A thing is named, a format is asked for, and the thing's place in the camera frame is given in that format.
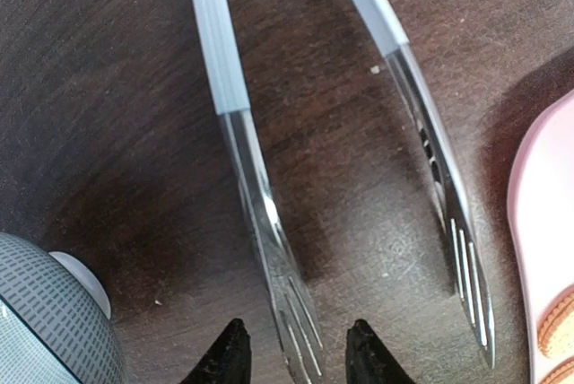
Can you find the pale blue ceramic bowl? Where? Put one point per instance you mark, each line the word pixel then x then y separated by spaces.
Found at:
pixel 55 319

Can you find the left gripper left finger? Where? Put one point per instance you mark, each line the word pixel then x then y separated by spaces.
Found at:
pixel 228 359

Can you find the yellow cookie under chip cookie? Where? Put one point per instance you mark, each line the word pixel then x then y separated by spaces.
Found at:
pixel 555 334

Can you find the yellow dotted cookie left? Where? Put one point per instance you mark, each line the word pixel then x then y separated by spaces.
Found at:
pixel 562 374

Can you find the pink plastic tray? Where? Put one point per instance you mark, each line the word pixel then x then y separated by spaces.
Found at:
pixel 540 213

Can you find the metal serving tongs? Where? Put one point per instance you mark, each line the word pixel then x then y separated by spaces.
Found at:
pixel 293 310

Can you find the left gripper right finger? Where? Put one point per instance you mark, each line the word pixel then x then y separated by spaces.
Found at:
pixel 367 359

